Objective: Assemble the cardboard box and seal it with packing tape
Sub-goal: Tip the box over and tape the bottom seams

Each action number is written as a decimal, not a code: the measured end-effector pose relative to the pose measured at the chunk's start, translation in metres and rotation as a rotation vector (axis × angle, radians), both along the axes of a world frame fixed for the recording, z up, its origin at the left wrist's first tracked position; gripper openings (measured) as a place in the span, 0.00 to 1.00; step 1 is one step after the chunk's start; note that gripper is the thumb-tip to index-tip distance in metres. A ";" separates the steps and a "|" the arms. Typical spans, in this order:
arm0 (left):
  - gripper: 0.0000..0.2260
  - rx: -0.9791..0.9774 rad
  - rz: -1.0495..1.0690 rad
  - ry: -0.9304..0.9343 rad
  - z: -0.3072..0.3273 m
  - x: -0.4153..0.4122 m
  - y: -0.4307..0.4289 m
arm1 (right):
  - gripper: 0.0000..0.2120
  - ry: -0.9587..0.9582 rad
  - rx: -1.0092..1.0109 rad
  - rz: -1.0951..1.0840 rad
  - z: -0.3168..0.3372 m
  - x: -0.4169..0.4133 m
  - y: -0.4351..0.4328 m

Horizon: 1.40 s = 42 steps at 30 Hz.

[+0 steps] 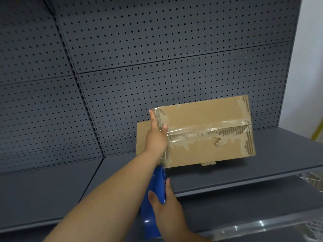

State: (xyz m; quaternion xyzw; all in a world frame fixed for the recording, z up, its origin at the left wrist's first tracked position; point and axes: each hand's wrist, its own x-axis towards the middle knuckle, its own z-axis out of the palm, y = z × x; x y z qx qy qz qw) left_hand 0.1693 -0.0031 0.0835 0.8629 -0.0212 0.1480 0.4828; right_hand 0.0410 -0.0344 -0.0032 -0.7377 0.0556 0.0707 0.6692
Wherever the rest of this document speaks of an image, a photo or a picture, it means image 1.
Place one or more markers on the grey shelf with clear rail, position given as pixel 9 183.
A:
pixel 252 211

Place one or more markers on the yellow stick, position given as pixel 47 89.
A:
pixel 317 131

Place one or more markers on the person's right hand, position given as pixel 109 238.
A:
pixel 169 216

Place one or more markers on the grey pegboard back panel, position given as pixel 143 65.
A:
pixel 32 110
pixel 176 47

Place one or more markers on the person's left hand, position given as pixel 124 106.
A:
pixel 157 141

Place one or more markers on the person's left forearm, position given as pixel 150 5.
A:
pixel 106 204

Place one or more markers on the brown cardboard box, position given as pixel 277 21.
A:
pixel 207 115

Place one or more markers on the grey metal shelf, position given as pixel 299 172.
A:
pixel 37 194
pixel 277 153

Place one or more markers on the blue tape dispenser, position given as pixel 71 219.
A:
pixel 155 189

